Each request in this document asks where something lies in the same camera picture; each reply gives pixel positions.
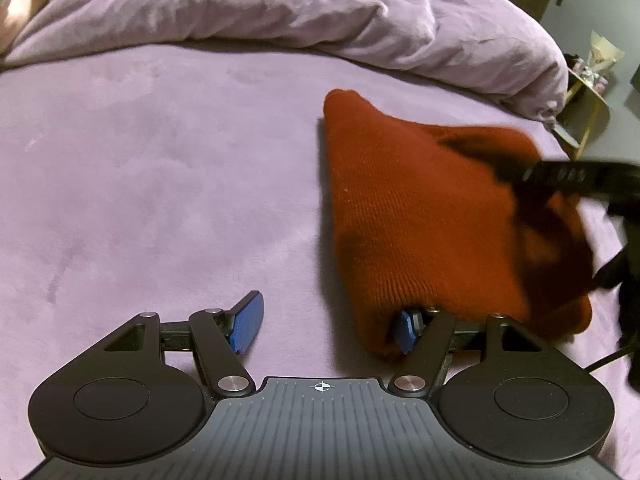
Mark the red knit sweater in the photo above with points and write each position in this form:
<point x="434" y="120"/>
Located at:
<point x="430" y="200"/>

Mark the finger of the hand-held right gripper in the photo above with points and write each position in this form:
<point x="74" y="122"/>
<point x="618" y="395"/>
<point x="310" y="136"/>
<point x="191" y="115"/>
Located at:
<point x="607" y="272"/>
<point x="575" y="176"/>

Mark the paper-wrapped bouquet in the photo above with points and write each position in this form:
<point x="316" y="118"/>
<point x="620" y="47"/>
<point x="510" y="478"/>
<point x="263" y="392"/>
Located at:
<point x="602" y="52"/>

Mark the purple duvet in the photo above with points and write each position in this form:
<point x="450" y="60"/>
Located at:
<point x="310" y="15"/>

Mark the purple bed sheet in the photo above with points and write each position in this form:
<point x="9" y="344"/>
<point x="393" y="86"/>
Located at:
<point x="150" y="170"/>

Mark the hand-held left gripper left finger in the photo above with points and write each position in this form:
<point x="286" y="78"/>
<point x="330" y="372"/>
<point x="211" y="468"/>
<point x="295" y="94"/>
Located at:
<point x="247" y="322"/>

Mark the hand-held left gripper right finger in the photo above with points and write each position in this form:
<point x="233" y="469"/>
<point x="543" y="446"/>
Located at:
<point x="406" y="332"/>

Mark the gold metal side table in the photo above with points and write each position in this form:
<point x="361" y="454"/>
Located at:
<point x="587" y="105"/>

